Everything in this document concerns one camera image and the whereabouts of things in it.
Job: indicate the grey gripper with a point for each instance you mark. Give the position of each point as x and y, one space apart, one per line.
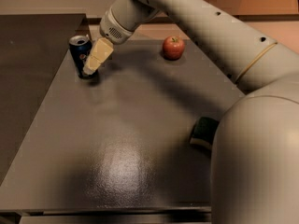
114 32

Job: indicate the blue pepsi can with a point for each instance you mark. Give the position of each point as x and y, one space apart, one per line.
80 47

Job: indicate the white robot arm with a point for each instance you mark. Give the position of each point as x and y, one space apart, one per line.
255 154

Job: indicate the red apple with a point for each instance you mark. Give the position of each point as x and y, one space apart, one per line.
173 47

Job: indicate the green yellow sponge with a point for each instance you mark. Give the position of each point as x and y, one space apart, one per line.
203 132

